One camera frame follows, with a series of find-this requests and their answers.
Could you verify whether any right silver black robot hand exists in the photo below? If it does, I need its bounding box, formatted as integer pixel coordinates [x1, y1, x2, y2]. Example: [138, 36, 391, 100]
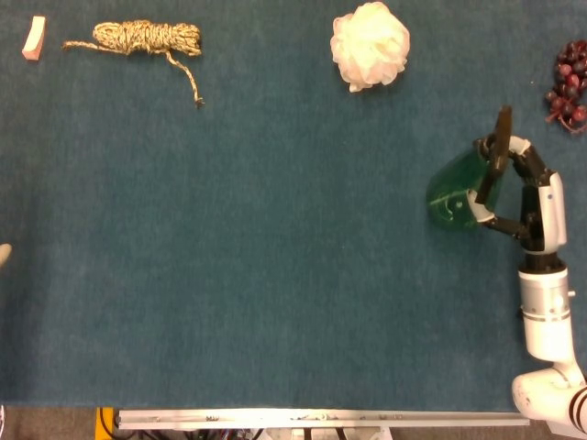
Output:
[466, 135, 569, 272]

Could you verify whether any green plastic spray bottle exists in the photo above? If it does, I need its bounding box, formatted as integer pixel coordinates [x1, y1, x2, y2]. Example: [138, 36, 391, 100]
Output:
[425, 104, 514, 234]

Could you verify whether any red artificial grape bunch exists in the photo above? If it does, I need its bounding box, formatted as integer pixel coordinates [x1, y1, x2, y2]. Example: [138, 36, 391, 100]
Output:
[544, 39, 587, 135]

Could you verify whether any pink white eraser wedge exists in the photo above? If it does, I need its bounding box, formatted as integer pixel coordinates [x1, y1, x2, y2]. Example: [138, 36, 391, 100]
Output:
[21, 16, 47, 61]

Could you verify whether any white robot body shell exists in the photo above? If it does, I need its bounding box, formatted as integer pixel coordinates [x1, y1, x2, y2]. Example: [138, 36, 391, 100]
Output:
[548, 419, 587, 440]

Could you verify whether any blue felt table cloth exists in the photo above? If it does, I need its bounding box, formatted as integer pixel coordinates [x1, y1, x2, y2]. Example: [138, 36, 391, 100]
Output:
[0, 0, 587, 413]

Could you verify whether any white mesh bath loofah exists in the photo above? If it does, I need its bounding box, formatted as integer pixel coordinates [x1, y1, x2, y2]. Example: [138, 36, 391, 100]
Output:
[329, 1, 411, 94]

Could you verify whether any beige braided rope bundle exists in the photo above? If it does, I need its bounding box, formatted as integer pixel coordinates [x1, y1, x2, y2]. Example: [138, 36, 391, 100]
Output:
[62, 18, 206, 110]

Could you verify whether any aluminium table frame rail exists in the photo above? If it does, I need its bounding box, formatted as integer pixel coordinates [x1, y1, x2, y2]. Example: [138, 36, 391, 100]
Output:
[114, 409, 529, 431]

